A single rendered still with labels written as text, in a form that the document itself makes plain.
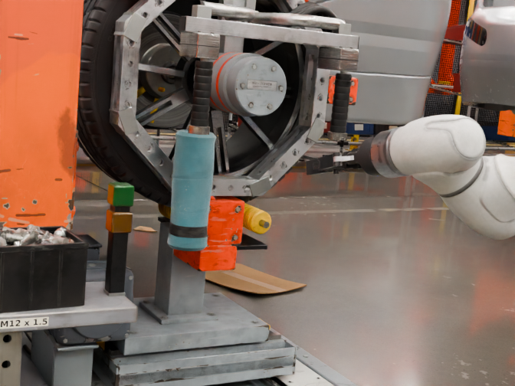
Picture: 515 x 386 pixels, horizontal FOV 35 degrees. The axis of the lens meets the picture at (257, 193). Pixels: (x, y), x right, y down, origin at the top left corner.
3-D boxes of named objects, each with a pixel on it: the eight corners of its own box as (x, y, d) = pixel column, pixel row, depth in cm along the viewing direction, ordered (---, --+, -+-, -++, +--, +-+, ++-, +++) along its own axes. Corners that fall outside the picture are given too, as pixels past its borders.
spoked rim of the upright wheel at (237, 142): (139, -62, 205) (52, 118, 203) (175, -71, 185) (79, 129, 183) (289, 34, 231) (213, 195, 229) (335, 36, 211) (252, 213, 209)
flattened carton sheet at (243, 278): (214, 257, 372) (214, 249, 371) (306, 288, 335) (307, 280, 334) (163, 265, 350) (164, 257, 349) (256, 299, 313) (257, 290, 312)
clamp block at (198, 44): (200, 57, 171) (202, 32, 170) (219, 60, 163) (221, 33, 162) (178, 56, 169) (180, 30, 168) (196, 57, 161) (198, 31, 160)
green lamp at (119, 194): (126, 203, 154) (128, 181, 153) (134, 207, 150) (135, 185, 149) (106, 203, 152) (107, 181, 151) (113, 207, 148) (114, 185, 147)
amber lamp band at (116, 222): (125, 228, 154) (126, 207, 154) (132, 233, 151) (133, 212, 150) (104, 229, 152) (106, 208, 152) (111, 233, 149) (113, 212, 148)
